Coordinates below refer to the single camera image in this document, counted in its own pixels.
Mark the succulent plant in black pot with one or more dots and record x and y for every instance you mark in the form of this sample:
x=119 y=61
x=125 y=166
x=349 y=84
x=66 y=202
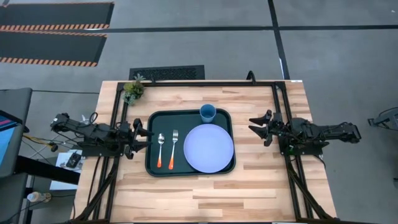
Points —
x=134 y=90

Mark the black aluminium table frame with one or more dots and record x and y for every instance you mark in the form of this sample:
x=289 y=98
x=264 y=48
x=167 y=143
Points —
x=278 y=99

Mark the black hazard-striped floor mat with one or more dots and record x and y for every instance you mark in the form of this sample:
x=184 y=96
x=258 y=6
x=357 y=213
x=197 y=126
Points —
x=56 y=14
x=49 y=46

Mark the black handheld device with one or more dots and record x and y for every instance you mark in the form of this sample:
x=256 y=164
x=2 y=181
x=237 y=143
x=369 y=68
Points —
x=74 y=160

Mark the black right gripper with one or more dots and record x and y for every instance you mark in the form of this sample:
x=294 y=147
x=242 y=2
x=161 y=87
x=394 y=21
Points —
x=278 y=129

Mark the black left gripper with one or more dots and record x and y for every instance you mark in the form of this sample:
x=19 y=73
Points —
x=128 y=140

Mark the blue plastic cup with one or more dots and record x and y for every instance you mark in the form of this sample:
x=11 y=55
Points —
x=207 y=113

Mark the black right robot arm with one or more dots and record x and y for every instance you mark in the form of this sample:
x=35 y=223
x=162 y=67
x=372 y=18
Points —
x=326 y=132

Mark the clear plastic bottle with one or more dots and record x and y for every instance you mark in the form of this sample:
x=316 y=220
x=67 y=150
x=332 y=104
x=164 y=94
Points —
x=37 y=196

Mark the lavender plastic plate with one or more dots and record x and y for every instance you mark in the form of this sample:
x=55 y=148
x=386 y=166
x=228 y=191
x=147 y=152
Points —
x=208 y=148

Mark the dark green plastic tray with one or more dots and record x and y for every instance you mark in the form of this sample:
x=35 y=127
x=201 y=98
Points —
x=168 y=124

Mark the white paper sheet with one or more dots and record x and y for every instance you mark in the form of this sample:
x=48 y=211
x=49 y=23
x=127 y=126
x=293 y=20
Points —
x=62 y=180

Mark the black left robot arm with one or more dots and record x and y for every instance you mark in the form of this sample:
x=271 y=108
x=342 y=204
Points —
x=93 y=132

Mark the black floor vent grate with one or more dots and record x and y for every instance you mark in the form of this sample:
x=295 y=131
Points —
x=168 y=73

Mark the screen with blue display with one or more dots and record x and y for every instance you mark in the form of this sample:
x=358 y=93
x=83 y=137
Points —
x=4 y=140

